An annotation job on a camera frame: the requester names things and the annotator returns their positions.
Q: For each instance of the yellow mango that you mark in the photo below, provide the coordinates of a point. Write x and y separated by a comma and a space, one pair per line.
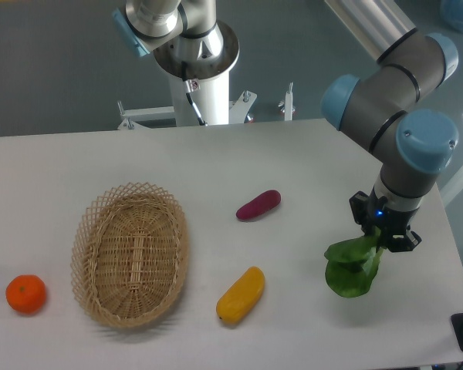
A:
233, 306

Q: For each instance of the purple sweet potato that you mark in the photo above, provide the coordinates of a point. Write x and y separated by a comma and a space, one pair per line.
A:
259, 206

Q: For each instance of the blue plastic bag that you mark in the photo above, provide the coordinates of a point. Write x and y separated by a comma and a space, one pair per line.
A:
451, 12

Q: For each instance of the woven wicker basket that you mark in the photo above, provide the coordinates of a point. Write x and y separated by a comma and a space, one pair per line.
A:
130, 256

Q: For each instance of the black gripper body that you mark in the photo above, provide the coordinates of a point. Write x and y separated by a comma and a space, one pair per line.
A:
386, 219

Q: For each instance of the white metal base frame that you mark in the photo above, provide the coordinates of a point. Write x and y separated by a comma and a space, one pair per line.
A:
205, 107

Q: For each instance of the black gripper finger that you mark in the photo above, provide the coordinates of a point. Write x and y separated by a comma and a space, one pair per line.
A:
405, 242
358, 205

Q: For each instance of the orange tangerine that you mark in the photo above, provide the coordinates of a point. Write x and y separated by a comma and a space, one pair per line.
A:
26, 294

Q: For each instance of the green leafy vegetable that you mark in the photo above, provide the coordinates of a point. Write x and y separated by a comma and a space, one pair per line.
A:
352, 265

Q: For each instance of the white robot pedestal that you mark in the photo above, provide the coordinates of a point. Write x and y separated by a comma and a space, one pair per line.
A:
191, 62

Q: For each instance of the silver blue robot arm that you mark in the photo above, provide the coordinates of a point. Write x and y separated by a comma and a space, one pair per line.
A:
413, 145

